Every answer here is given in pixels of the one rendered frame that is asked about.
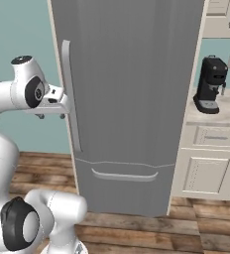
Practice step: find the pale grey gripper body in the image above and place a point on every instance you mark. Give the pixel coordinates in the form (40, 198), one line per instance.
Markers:
(56, 108)

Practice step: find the cream drawer front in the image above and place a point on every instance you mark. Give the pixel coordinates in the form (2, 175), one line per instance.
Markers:
(193, 135)

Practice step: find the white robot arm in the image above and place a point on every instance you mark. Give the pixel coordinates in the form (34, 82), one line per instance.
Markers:
(4, 96)

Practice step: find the black coffee machine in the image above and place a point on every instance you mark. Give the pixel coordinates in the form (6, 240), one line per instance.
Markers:
(210, 82)

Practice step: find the cream fridge surround panel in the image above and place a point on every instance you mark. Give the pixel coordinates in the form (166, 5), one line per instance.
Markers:
(190, 99)

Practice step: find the grey freezer drawer front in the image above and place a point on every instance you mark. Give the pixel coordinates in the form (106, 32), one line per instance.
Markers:
(123, 195)

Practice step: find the cream base cupboard door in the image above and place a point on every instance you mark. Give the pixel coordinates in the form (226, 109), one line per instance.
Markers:
(206, 175)

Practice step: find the cream wall cupboard door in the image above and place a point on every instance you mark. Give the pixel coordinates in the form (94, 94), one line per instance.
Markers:
(219, 20)

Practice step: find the grey fridge door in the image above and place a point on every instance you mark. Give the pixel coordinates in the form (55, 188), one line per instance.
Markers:
(130, 82)

